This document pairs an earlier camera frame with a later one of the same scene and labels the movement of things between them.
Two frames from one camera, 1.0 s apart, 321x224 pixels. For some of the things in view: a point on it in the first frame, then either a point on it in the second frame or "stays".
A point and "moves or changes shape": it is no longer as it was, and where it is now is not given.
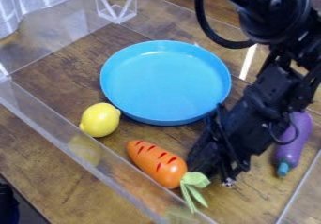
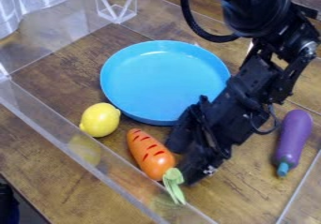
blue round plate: (165, 82) stays
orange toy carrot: (166, 168) moves or changes shape
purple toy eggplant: (290, 153) stays
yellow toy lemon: (99, 119) stays
